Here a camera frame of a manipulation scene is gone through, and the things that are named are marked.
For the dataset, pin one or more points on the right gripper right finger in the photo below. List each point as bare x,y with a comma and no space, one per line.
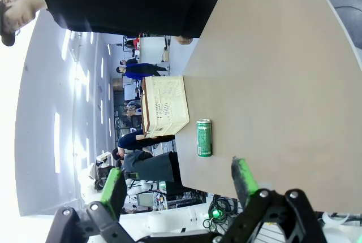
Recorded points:
244,181

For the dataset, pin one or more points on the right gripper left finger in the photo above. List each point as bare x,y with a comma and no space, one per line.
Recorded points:
113,186

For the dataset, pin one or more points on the green can with small print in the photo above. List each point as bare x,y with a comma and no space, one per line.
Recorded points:
204,138

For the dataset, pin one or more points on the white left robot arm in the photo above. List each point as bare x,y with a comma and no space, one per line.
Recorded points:
175,220

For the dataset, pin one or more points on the cream plastic shopping basket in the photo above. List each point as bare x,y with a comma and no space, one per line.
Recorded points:
167,104

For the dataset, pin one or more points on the person's right hand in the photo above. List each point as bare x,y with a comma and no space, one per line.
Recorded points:
183,40

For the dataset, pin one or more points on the background white robot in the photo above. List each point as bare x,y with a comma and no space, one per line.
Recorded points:
100,169

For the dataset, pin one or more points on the bystander in grey top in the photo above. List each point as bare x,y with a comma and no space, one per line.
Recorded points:
152,166

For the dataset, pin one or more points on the bystander in navy top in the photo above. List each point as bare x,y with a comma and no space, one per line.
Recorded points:
135,141

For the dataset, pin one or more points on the grey slatted mounting panel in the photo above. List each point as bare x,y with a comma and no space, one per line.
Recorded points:
271,233

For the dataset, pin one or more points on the white barcode label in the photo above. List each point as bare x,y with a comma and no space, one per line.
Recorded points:
159,130

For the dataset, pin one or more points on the bystander in blue top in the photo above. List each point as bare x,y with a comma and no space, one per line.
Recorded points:
141,71

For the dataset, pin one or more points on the bystander in black top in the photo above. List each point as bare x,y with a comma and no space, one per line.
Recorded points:
128,62

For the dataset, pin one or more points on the white partition board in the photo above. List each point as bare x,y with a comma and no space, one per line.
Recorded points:
151,49

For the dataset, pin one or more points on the person in black shirt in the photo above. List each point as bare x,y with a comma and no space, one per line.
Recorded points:
127,2

